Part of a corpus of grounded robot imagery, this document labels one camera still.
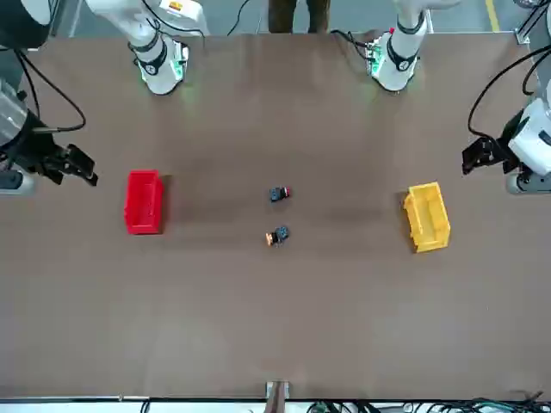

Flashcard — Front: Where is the aluminium frame profile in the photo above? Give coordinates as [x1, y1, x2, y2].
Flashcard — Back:
[513, 0, 551, 45]

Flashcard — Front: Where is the left arm base black cable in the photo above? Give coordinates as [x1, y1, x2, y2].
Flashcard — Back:
[330, 28, 376, 62]

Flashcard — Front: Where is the aluminium camera post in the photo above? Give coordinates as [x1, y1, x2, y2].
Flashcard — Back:
[265, 379, 291, 413]

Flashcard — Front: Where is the arm black wrist cable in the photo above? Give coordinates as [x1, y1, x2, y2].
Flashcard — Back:
[15, 47, 87, 133]
[467, 45, 551, 139]

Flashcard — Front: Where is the black bottle with orange cap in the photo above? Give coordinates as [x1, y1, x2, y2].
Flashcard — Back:
[264, 225, 291, 248]

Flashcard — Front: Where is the red plastic storage box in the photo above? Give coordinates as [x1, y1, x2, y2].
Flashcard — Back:
[124, 170, 165, 236]

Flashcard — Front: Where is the black cable behind table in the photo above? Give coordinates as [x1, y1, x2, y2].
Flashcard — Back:
[226, 0, 252, 37]

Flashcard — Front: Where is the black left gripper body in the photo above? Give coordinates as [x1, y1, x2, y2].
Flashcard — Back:
[484, 136, 521, 174]

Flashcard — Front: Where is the left arm black wrist cable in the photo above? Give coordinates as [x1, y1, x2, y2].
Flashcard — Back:
[467, 45, 551, 139]

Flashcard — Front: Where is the tangle of black cables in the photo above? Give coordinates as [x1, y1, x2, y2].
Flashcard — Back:
[300, 389, 551, 413]

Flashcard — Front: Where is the yellow plastic storage box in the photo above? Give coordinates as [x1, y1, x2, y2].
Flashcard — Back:
[402, 181, 451, 255]

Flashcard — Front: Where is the person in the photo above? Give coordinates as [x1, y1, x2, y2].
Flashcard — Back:
[268, 0, 333, 34]

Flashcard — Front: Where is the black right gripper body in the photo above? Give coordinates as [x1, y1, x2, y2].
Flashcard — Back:
[0, 115, 74, 184]

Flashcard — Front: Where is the right arm black wrist cable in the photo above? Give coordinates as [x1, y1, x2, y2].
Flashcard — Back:
[15, 47, 87, 133]

